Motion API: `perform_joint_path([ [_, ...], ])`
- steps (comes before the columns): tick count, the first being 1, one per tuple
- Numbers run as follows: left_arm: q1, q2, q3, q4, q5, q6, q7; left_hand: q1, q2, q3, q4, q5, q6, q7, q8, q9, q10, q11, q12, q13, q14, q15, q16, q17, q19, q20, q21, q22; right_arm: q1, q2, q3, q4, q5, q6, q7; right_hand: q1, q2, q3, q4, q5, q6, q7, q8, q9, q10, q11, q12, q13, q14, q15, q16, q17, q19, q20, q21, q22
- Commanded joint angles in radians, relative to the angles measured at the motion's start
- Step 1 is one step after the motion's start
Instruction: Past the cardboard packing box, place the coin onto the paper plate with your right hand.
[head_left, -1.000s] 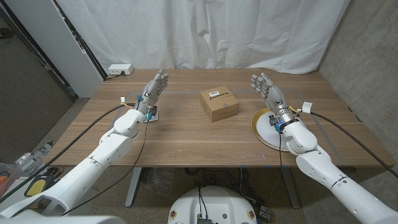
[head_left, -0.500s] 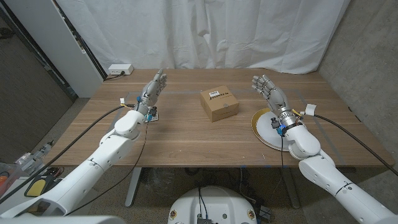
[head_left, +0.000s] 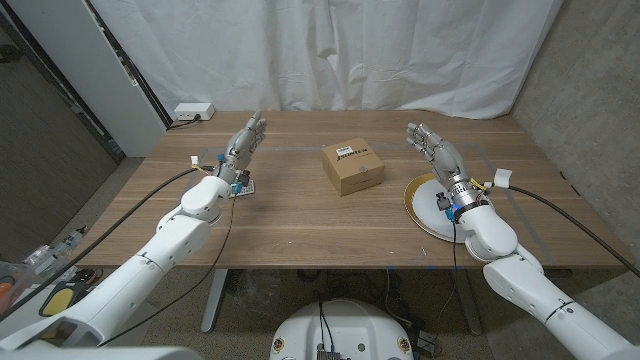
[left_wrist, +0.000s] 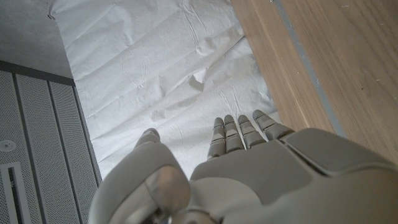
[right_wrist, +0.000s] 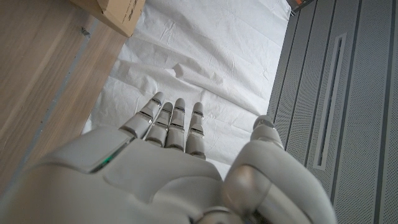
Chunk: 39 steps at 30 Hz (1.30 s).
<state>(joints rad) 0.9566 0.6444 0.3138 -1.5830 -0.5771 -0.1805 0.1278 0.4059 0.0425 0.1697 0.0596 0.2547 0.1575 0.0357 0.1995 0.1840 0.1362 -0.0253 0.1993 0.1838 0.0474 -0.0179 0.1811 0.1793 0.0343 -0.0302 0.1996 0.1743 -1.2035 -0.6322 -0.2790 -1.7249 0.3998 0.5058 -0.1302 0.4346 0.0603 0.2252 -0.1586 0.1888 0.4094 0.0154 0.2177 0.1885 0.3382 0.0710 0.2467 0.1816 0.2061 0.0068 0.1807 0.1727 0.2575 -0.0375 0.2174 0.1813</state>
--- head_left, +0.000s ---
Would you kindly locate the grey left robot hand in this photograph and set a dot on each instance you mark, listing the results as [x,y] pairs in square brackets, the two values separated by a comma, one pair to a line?
[240,150]

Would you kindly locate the grey tape strip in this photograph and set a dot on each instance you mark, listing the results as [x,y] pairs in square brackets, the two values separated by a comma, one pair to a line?
[204,157]
[530,225]

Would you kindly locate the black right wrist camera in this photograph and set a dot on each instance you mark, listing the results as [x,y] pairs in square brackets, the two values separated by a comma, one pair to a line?
[442,201]

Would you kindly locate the white power strip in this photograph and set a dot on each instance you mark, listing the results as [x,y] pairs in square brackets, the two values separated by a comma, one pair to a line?
[194,111]

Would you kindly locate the white cabinet panel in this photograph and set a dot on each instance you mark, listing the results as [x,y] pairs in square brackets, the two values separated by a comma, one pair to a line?
[90,75]

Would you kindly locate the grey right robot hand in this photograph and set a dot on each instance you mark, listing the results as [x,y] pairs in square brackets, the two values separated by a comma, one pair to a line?
[445,160]

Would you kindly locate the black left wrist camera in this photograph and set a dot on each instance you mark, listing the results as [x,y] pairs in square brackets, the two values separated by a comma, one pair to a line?
[244,178]

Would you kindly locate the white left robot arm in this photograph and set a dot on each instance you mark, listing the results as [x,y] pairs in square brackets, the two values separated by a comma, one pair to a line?
[150,265]

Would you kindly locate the table leg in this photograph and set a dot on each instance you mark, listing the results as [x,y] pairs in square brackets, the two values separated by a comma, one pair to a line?
[214,300]
[470,310]

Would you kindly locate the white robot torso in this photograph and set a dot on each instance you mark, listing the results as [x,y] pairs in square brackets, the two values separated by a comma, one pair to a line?
[345,325]

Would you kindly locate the clear container with orange item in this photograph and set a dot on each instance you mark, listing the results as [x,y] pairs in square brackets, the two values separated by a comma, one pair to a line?
[12,287]

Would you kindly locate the white curtain backdrop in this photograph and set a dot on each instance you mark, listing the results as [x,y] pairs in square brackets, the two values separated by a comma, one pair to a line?
[325,50]

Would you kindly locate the small dotted card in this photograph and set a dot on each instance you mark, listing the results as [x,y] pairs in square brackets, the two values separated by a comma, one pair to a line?
[247,189]

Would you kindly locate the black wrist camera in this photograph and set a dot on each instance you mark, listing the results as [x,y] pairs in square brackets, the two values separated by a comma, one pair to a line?
[244,178]
[442,201]

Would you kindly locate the gold-rimmed white paper plate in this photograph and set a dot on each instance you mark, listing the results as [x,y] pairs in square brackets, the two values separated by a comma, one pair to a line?
[425,205]

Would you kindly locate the power adapter under table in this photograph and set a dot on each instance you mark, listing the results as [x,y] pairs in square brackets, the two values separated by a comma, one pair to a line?
[425,342]

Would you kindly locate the clear bagged parts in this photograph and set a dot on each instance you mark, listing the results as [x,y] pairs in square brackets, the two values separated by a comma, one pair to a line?
[55,252]

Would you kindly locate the yellow black foot pedal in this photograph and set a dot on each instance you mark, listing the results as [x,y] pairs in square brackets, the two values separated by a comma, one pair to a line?
[60,300]

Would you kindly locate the cardboard packing box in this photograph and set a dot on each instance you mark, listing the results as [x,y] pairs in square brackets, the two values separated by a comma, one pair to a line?
[350,165]

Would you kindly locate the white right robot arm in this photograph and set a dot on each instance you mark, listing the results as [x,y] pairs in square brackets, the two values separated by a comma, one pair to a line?
[525,290]

